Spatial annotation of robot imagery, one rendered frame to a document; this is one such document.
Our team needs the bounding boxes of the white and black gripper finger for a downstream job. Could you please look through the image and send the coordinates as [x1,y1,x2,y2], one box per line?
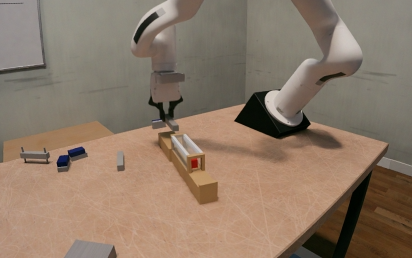
[168,96,184,119]
[148,96,166,123]

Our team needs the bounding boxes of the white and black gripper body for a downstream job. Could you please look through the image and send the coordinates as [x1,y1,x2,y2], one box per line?
[150,71,181,103]

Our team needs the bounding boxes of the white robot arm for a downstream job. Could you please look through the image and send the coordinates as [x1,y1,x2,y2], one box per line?
[131,0,363,127]

